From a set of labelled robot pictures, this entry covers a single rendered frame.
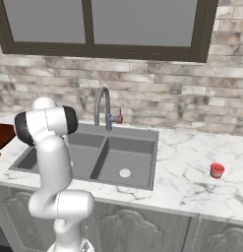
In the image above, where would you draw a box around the grey carved cupboard door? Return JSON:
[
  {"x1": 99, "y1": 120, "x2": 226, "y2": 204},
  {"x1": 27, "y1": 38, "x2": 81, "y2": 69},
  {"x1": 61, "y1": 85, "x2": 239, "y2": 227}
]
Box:
[
  {"x1": 182, "y1": 216, "x2": 243, "y2": 252},
  {"x1": 0, "y1": 185, "x2": 57, "y2": 252},
  {"x1": 81, "y1": 201, "x2": 192, "y2": 252}
]

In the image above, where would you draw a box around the grey double sink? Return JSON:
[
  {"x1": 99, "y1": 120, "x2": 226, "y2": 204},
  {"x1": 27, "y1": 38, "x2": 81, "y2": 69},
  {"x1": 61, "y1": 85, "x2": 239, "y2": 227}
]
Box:
[{"x1": 8, "y1": 122, "x2": 159, "y2": 192}]

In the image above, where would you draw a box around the grey curved faucet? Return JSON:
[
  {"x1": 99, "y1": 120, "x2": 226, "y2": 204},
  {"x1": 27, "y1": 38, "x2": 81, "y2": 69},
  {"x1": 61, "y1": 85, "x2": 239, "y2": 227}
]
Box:
[{"x1": 93, "y1": 86, "x2": 118, "y2": 132}]

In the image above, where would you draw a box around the copper faucet handle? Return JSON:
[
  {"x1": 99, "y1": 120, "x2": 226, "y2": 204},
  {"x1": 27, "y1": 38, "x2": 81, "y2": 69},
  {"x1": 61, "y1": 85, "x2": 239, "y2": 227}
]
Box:
[{"x1": 115, "y1": 108, "x2": 124, "y2": 125}]

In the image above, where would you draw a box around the dark framed window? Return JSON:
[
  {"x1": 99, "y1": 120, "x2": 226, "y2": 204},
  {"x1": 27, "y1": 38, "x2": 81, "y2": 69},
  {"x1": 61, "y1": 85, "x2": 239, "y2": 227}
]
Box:
[{"x1": 0, "y1": 0, "x2": 219, "y2": 64}]

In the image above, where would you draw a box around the small red cup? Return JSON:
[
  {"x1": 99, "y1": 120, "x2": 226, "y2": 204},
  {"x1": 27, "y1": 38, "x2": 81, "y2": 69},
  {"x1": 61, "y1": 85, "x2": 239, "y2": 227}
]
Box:
[{"x1": 210, "y1": 162, "x2": 225, "y2": 180}]

